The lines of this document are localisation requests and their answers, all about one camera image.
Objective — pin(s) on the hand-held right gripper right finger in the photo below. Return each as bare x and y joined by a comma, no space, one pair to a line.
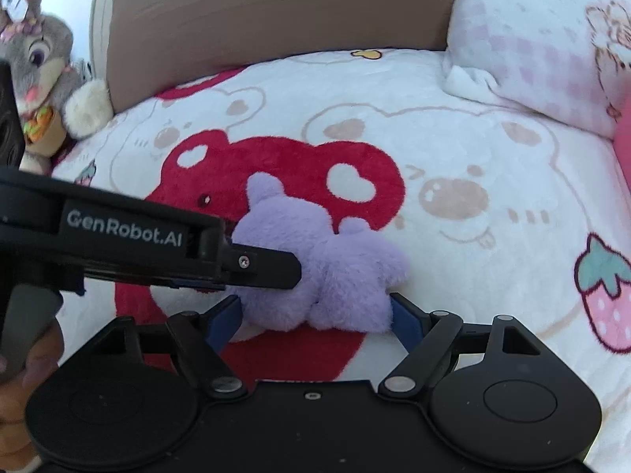
406,322

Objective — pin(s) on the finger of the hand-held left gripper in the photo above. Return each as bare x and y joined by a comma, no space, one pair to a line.
271,268

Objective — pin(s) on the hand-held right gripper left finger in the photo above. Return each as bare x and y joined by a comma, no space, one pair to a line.
224,320

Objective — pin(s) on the purple plush toy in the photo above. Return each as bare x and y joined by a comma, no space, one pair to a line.
320,281

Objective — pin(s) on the pink cardboard box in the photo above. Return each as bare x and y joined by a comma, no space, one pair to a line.
625,152

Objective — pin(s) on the person's left hand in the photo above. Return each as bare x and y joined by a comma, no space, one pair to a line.
42,364

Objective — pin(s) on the bear printed blanket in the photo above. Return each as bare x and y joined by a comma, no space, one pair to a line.
468,281

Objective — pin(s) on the grey rabbit plush toy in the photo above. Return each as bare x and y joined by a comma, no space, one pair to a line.
39,59

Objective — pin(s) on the white bed headboard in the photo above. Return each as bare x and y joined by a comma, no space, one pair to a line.
101,24

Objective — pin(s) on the brown pillow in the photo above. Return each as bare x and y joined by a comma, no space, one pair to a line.
271,10

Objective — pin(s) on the pink checked pillow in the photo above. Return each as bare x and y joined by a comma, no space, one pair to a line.
532,34

